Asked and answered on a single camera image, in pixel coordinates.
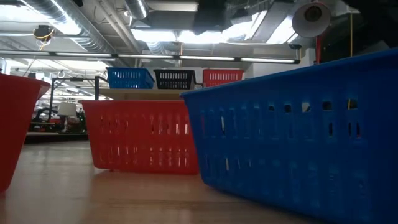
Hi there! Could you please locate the black metal frame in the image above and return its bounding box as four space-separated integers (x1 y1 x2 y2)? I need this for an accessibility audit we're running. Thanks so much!
49 76 109 123

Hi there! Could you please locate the corrugated silver ventilation duct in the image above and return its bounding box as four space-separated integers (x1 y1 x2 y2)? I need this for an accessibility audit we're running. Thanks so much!
18 0 125 54

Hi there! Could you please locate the black plastic slotted basket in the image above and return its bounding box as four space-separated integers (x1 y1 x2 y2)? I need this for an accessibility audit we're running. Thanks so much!
153 68 197 90

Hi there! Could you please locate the blue plastic slotted basket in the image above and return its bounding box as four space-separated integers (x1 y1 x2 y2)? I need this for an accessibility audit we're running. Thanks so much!
180 48 398 224
105 67 155 90

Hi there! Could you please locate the yellow ceiling cable reel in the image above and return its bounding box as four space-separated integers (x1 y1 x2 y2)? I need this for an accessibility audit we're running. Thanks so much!
32 24 55 43

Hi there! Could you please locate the round silver ventilation duct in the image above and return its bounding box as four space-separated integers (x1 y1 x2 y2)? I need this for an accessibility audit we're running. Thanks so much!
123 0 150 20

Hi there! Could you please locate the wooden shelf with black legs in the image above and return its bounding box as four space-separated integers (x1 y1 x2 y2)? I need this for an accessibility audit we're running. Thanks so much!
98 88 200 101

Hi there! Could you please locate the yellow hanging cable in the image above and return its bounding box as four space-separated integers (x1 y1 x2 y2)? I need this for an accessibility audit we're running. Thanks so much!
349 11 354 63

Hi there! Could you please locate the white table lamp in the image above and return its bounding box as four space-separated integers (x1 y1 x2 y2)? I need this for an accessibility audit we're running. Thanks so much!
57 101 78 133

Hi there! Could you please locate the red desk lamp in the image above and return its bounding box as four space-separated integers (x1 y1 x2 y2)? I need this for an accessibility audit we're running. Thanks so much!
291 1 332 65

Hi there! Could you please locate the long ceiling tube light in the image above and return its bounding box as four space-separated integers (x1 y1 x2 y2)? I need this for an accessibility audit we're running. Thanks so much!
0 49 302 65

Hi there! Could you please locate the red plastic slotted basket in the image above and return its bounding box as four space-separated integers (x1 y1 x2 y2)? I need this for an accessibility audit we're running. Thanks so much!
81 99 200 175
202 68 245 88
0 73 52 193

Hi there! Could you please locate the dark work table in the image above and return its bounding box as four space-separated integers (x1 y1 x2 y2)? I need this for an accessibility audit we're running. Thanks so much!
24 129 90 144

